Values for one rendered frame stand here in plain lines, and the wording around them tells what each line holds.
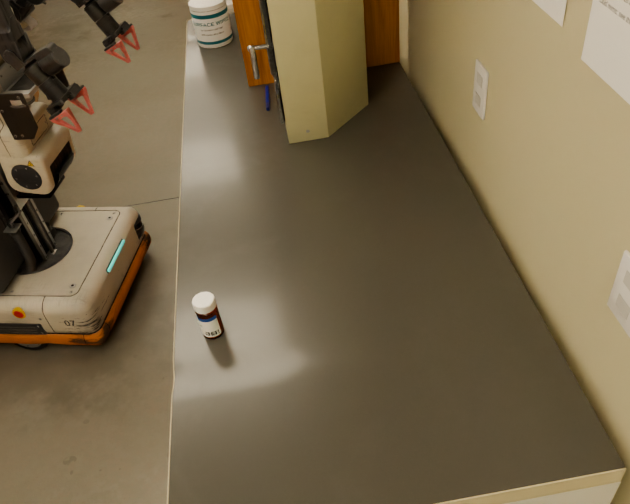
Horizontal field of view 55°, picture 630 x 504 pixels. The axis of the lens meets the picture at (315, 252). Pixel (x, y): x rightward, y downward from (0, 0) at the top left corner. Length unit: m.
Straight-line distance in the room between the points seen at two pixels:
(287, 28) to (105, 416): 1.52
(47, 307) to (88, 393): 0.36
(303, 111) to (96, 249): 1.26
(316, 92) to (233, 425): 0.90
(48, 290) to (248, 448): 1.60
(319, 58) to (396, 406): 0.89
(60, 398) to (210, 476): 1.54
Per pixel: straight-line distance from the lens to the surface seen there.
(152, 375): 2.44
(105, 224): 2.72
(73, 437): 2.40
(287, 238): 1.38
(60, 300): 2.46
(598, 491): 1.11
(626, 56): 0.91
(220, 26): 2.29
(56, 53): 1.84
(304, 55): 1.58
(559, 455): 1.06
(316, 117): 1.66
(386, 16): 1.99
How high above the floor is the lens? 1.84
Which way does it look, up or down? 43 degrees down
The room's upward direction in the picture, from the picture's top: 8 degrees counter-clockwise
